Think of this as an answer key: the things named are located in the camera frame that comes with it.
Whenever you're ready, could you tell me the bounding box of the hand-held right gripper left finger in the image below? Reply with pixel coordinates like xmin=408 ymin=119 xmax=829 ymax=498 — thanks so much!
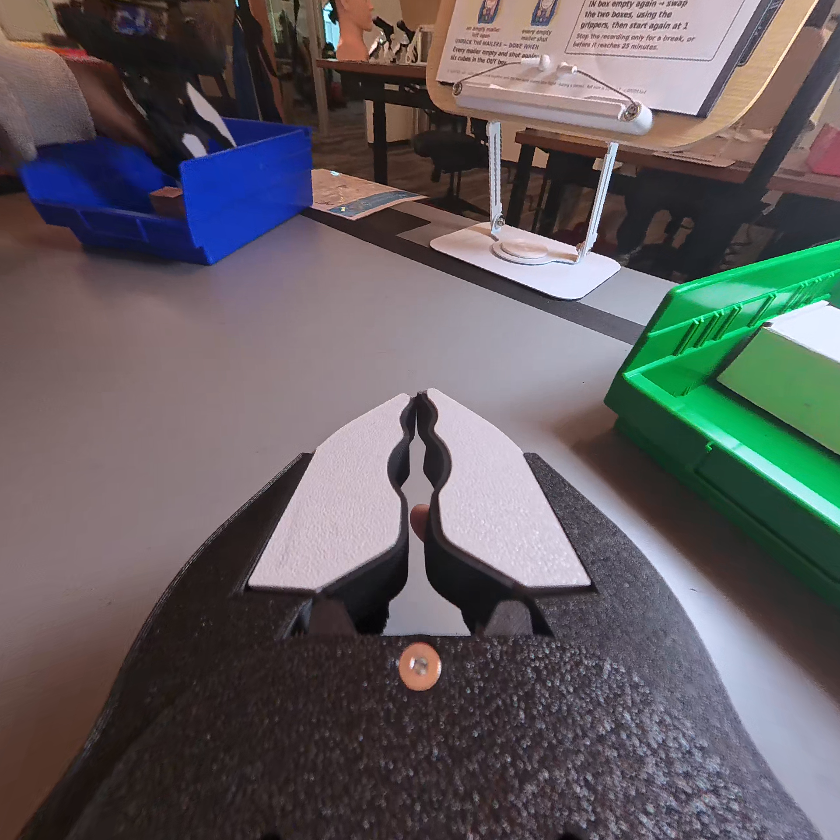
xmin=247 ymin=392 xmax=419 ymax=634

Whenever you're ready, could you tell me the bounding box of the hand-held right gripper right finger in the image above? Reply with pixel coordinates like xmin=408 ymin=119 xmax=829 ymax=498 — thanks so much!
xmin=418 ymin=387 xmax=593 ymax=634

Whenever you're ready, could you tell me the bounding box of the blue plastic bin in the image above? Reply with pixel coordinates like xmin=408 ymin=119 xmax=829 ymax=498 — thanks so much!
xmin=18 ymin=118 xmax=315 ymax=266

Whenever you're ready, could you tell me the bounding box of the green plastic bin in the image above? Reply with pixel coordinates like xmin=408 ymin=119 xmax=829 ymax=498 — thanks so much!
xmin=604 ymin=239 xmax=840 ymax=606

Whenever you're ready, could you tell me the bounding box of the person's left forearm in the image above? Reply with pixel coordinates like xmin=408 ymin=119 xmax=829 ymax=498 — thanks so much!
xmin=0 ymin=42 xmax=99 ymax=168

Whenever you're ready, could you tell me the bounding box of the white cardboard box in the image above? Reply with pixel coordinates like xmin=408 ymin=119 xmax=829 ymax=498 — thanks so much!
xmin=717 ymin=301 xmax=840 ymax=455

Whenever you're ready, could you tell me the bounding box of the brown background desk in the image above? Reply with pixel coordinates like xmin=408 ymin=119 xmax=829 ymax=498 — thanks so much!
xmin=317 ymin=58 xmax=431 ymax=185

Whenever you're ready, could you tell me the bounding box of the mannequin head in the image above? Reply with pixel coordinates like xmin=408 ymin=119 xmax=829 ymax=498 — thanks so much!
xmin=335 ymin=0 xmax=376 ymax=61

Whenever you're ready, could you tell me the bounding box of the printed paper leaflet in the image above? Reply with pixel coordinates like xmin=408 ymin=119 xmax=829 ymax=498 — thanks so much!
xmin=310 ymin=168 xmax=429 ymax=221

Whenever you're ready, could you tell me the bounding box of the black office chair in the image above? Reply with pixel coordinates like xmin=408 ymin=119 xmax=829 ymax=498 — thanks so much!
xmin=413 ymin=128 xmax=490 ymax=201

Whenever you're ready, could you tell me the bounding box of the black tape strip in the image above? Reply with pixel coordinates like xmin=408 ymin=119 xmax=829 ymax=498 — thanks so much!
xmin=305 ymin=203 xmax=664 ymax=347

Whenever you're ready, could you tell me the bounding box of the white document stand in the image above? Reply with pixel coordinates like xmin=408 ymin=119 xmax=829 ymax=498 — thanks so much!
xmin=425 ymin=0 xmax=840 ymax=301

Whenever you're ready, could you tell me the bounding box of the long brown desk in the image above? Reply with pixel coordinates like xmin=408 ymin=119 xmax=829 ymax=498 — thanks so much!
xmin=515 ymin=128 xmax=840 ymax=277

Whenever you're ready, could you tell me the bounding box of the printed instruction sheet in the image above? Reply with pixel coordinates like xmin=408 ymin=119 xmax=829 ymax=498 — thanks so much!
xmin=436 ymin=0 xmax=769 ymax=106

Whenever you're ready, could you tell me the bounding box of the pink object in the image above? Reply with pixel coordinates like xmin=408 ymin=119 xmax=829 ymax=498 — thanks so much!
xmin=810 ymin=123 xmax=840 ymax=177

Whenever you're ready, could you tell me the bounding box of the black metal pole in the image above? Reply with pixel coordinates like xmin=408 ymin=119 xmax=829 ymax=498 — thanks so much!
xmin=742 ymin=0 xmax=840 ymax=206

